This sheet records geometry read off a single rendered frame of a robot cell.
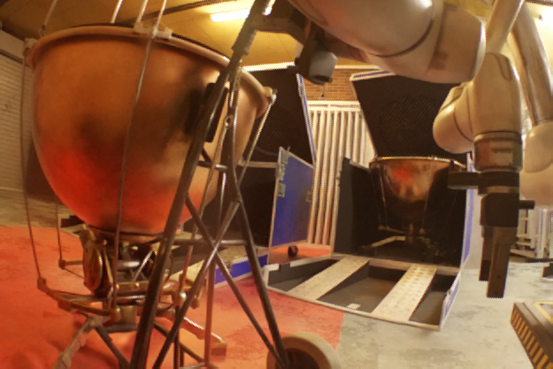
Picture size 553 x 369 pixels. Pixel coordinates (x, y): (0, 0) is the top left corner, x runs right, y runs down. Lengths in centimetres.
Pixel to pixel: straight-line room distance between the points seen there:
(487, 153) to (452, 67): 20
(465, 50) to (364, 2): 15
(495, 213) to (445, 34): 26
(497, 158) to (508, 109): 8
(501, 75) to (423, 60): 23
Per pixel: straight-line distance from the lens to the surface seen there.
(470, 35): 36
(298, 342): 75
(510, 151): 52
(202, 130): 54
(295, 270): 209
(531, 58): 88
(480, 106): 54
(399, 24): 27
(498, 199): 48
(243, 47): 59
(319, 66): 45
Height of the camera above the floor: 49
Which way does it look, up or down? 8 degrees up
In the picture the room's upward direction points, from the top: 6 degrees clockwise
